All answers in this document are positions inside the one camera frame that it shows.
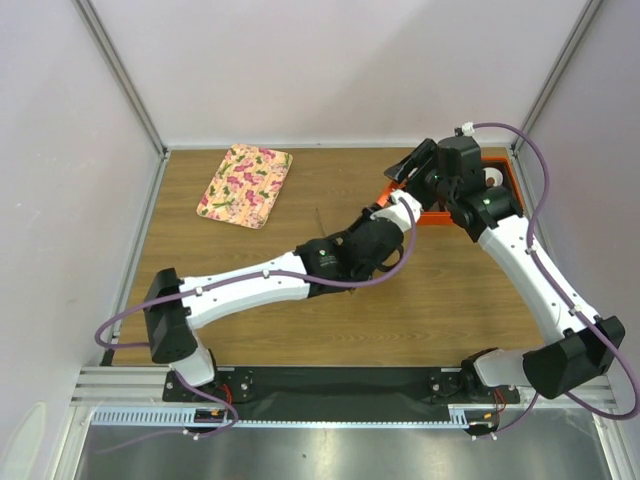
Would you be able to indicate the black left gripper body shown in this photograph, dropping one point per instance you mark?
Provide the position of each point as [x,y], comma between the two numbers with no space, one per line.
[366,215]

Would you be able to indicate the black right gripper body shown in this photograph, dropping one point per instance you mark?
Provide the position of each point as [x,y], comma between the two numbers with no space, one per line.
[428,188]

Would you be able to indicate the metal tongs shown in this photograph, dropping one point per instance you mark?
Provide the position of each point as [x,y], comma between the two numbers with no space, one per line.
[325,234]

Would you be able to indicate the orange chocolate box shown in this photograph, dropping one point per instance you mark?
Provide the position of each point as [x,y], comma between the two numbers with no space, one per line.
[438,216]

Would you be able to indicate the orange box lid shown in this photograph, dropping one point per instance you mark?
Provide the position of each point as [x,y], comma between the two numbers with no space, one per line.
[385,195]

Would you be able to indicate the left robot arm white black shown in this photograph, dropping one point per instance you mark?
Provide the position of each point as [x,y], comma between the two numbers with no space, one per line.
[175,308]

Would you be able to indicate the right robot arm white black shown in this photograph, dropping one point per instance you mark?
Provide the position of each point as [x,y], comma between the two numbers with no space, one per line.
[578,341]

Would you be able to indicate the white paper cup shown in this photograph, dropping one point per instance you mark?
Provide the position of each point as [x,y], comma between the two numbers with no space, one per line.
[493,177]

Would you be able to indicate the floral tray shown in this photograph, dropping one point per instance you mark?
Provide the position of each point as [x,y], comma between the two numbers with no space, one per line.
[245,187]

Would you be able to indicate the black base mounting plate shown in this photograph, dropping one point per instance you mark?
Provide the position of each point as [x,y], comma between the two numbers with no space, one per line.
[352,394]

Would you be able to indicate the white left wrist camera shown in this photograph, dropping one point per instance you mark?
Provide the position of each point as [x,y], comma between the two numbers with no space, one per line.
[404,210]

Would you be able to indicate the aluminium frame post right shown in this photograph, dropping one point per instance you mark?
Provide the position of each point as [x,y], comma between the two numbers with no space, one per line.
[571,46]

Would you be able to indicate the aluminium frame post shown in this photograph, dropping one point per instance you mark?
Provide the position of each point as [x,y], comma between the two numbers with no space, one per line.
[118,69]
[571,46]

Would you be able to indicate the aluminium frame post left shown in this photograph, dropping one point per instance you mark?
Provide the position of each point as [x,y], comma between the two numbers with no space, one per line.
[118,69]

